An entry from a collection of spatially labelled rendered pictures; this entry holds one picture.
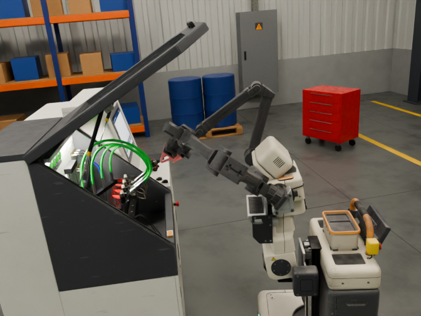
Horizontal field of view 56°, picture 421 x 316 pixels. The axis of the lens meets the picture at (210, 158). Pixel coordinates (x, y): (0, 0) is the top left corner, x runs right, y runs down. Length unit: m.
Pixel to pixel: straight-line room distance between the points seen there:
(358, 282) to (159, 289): 0.97
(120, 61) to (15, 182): 5.58
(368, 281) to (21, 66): 6.58
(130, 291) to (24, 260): 0.52
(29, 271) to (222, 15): 7.34
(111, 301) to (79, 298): 0.15
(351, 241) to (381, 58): 8.38
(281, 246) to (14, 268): 1.29
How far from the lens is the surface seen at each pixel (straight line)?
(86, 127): 2.49
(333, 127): 5.98
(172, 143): 1.91
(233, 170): 1.48
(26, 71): 7.58
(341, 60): 9.76
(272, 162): 1.90
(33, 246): 2.03
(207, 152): 1.56
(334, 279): 2.06
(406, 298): 3.29
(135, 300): 2.14
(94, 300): 2.15
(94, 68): 7.34
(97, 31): 8.52
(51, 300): 2.19
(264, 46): 8.66
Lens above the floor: 1.98
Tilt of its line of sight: 19 degrees down
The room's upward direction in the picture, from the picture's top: 5 degrees counter-clockwise
